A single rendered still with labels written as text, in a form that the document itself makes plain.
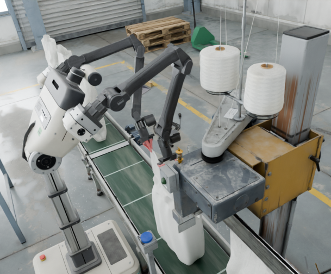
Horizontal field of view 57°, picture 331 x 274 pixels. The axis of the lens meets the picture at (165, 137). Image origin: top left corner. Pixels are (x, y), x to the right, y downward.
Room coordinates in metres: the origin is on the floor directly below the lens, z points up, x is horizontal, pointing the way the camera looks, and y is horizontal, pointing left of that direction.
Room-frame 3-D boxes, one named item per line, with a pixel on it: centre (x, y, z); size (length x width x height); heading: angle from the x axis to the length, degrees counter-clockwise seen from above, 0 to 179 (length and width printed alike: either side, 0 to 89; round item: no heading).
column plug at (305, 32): (1.12, -0.56, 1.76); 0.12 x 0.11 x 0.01; 116
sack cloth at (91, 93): (2.84, 0.74, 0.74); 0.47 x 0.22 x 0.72; 24
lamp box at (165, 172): (0.93, 0.00, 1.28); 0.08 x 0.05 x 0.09; 26
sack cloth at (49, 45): (4.12, 1.37, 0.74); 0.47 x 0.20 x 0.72; 29
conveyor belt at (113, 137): (3.49, 1.06, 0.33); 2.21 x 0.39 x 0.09; 26
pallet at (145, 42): (7.03, -0.11, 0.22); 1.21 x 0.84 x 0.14; 116
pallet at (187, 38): (7.02, -0.09, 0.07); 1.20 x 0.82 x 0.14; 114
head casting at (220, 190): (0.90, -0.18, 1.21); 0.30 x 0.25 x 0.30; 26
